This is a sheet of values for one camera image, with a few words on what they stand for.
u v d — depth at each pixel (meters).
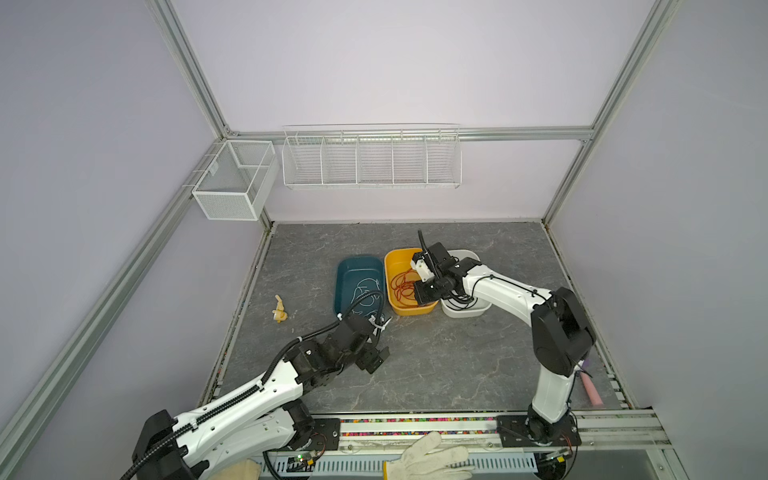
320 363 0.54
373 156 0.99
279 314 0.94
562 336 0.49
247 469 0.69
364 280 1.03
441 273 0.70
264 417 0.60
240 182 1.05
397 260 1.06
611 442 0.73
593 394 0.77
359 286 1.01
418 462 0.70
